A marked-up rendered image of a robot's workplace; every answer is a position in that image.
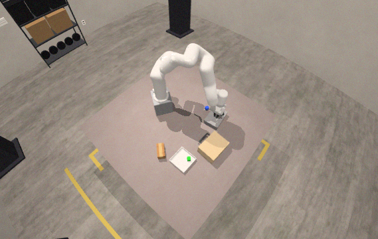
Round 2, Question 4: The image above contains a brown cardboard box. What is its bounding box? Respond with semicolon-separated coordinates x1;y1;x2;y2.
156;143;165;159

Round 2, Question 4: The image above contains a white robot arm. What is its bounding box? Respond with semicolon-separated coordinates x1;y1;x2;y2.
150;43;228;115

